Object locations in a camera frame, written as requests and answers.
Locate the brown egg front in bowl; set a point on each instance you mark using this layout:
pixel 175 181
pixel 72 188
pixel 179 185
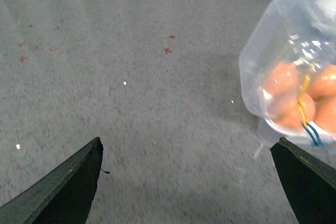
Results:
pixel 325 114

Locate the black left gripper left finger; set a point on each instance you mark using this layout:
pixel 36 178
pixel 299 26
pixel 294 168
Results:
pixel 64 195

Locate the brown egg in box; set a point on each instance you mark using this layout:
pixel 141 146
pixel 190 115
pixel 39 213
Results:
pixel 284 110

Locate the brown egg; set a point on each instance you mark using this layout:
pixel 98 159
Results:
pixel 323 83
pixel 284 110
pixel 325 114
pixel 283 77

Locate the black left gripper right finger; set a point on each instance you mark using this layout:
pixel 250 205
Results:
pixel 309 183

